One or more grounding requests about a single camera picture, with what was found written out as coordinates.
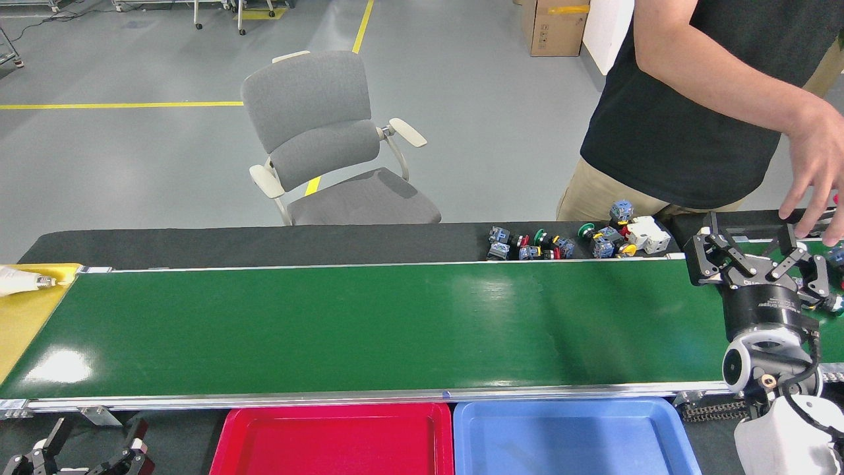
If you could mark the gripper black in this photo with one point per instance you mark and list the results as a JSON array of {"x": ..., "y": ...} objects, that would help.
[{"x": 765, "y": 307}]

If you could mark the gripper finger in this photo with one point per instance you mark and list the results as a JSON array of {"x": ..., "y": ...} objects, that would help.
[
  {"x": 39, "y": 462},
  {"x": 128, "y": 462}
]

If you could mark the person's right forearm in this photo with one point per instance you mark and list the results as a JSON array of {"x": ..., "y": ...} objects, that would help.
[{"x": 725, "y": 86}]

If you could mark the green conveyor belt with guide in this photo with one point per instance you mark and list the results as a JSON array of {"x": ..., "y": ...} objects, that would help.
[{"x": 765, "y": 254}]

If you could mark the black cloth under guide conveyor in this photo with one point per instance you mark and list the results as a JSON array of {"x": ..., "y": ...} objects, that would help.
[{"x": 686, "y": 224}]

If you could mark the red plastic tray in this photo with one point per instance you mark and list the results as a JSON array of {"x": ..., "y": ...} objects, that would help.
[{"x": 330, "y": 448}]

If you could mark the blue plastic tray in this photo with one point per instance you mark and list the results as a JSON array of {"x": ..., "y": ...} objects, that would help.
[{"x": 573, "y": 448}]

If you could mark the person's right hand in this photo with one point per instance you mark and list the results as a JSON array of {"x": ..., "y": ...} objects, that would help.
[{"x": 821, "y": 152}]

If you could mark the yellow bin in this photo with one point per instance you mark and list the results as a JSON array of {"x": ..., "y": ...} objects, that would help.
[{"x": 26, "y": 323}]

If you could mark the person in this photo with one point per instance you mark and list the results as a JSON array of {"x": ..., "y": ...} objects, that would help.
[{"x": 672, "y": 132}]

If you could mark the white light bulb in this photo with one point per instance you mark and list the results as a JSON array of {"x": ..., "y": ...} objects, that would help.
[{"x": 16, "y": 280}]

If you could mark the brown cardboard box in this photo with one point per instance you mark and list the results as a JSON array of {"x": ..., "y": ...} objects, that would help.
[{"x": 554, "y": 33}]

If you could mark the grey office chair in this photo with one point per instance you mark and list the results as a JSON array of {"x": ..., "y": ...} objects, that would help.
[{"x": 310, "y": 99}]

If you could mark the white wheeled stand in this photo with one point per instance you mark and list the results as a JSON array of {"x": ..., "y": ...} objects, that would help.
[{"x": 240, "y": 20}]

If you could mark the metal shelf rack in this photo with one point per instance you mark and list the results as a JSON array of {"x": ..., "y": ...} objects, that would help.
[{"x": 151, "y": 5}]

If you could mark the black curved guide frame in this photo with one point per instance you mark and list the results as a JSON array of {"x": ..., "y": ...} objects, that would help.
[{"x": 713, "y": 223}]

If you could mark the blue grey switch block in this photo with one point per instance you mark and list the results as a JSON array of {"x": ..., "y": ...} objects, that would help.
[
  {"x": 529, "y": 253},
  {"x": 564, "y": 246},
  {"x": 620, "y": 211},
  {"x": 499, "y": 234},
  {"x": 498, "y": 251},
  {"x": 836, "y": 255}
]

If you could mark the yellow push button switch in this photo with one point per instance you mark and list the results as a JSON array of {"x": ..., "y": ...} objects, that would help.
[{"x": 626, "y": 249}]

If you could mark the green push button switch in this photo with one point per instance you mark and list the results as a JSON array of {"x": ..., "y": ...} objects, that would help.
[
  {"x": 603, "y": 245},
  {"x": 541, "y": 236}
]

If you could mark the red push button switch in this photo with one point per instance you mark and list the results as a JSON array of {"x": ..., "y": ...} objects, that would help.
[{"x": 521, "y": 239}]

